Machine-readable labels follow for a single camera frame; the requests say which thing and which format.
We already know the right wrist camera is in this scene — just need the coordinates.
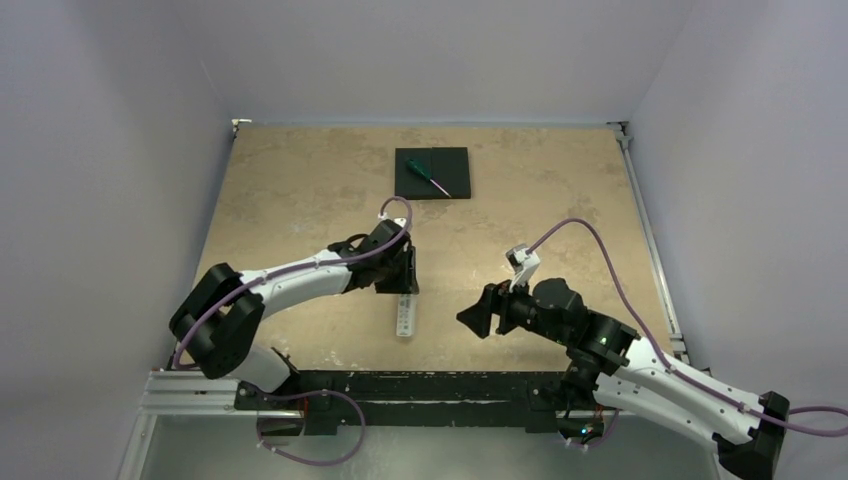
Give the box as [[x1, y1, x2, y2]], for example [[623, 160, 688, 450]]
[[505, 244, 541, 292]]

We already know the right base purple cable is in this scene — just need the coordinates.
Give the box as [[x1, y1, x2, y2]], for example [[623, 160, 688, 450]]
[[563, 407, 623, 452]]

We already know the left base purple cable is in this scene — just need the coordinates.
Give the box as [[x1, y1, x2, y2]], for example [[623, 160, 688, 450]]
[[255, 388, 367, 468]]

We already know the black foam pad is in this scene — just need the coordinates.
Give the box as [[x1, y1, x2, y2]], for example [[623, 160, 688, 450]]
[[394, 147, 472, 201]]

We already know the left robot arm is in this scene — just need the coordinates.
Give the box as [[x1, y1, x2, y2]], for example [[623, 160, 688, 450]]
[[169, 218, 419, 409]]

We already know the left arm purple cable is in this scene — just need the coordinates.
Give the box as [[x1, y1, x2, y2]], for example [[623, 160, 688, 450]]
[[170, 196, 415, 370]]

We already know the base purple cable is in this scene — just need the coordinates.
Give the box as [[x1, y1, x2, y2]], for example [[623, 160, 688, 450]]
[[255, 388, 367, 468], [563, 407, 623, 452]]

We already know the green handled screwdriver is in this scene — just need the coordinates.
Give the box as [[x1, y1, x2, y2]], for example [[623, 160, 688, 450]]
[[405, 158, 451, 198]]

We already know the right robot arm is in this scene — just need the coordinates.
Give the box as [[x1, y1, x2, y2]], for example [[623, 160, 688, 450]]
[[456, 278, 789, 479]]

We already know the aluminium frame rail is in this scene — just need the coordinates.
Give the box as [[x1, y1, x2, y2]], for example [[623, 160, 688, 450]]
[[606, 122, 691, 364]]

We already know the white remote control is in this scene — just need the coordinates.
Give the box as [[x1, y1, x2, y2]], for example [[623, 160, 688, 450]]
[[396, 294, 418, 338]]

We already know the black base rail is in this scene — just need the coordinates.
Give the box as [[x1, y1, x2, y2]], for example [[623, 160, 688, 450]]
[[235, 370, 596, 436]]

